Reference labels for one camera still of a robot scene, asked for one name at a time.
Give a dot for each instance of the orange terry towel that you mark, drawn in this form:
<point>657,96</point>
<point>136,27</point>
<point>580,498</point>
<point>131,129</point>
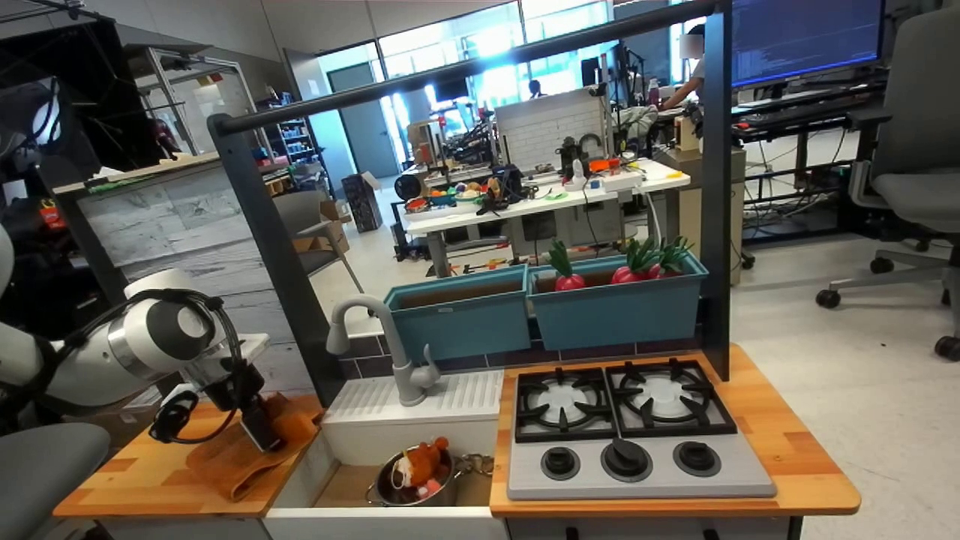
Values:
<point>242,468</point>

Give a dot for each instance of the computer monitor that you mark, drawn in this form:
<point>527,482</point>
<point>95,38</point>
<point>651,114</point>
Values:
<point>812,41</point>

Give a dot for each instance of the white cluttered table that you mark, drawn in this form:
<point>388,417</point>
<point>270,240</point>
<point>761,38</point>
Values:
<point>519,204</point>

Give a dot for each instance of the seated person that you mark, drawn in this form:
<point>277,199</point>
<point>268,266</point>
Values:
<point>690,63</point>

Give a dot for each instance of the red radish toy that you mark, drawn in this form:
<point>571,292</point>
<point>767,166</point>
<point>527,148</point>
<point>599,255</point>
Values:
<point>567,279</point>
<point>639,266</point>

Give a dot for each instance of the grey wood-look panel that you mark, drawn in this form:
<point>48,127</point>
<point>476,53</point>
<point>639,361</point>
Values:
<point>170,225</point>

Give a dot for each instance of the grey toy faucet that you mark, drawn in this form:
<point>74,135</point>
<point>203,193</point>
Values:
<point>400,376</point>

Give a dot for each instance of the beige cabinet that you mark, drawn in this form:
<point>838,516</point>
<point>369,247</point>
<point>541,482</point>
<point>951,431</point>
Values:
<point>680,213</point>

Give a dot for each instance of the white toy sink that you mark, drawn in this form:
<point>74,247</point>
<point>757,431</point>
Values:
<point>400,408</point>

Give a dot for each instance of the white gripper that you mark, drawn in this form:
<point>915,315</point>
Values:
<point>258,425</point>

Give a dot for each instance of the black metal kitchen frame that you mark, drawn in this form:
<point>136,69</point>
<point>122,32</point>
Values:
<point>280,259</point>

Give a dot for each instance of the grey toy stove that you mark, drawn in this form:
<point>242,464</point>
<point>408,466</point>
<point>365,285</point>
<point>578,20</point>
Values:
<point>639,468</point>

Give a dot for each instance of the green plant toy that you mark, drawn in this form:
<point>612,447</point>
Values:
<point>675,255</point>

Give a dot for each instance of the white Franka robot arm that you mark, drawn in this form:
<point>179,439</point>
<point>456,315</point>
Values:
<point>151,339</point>

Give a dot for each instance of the teal plastic bin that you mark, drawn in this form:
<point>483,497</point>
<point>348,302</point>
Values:
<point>460,319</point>
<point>620,311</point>

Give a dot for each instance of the pink plush doll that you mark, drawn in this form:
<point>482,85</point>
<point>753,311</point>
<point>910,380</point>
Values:
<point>429,490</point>

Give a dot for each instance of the beige chair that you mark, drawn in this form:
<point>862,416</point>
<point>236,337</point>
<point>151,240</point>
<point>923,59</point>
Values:
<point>309,229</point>

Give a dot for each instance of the orange plush doll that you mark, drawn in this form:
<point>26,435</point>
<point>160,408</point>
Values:
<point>429,456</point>

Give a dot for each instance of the black trash bin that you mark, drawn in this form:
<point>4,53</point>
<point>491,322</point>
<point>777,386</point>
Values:
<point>361,204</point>

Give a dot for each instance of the black computer desk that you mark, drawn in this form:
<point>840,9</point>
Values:
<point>798,110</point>

